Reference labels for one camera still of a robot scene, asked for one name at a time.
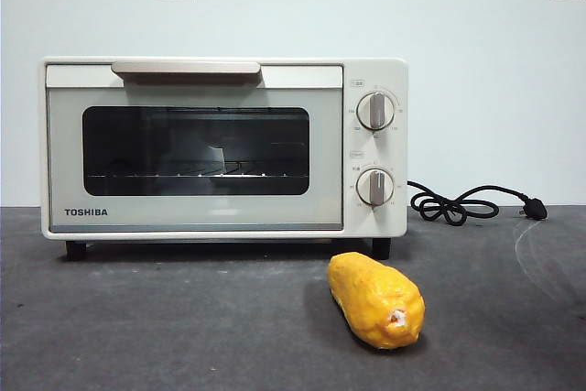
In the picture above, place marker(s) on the yellow corn cob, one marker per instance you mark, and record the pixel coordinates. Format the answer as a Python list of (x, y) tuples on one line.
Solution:
[(366, 295)]

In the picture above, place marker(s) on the black oven foot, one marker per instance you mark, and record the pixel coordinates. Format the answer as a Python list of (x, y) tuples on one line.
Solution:
[(75, 250), (381, 248)]

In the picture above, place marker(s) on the cream Toshiba toaster oven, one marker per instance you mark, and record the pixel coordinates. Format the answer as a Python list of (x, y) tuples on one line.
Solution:
[(375, 75)]

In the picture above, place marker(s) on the cream timer knob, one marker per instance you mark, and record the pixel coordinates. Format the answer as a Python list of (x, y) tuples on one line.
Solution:
[(376, 187)]

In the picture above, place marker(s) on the cream temperature knob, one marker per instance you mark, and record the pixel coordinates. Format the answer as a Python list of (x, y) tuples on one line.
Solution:
[(376, 111)]

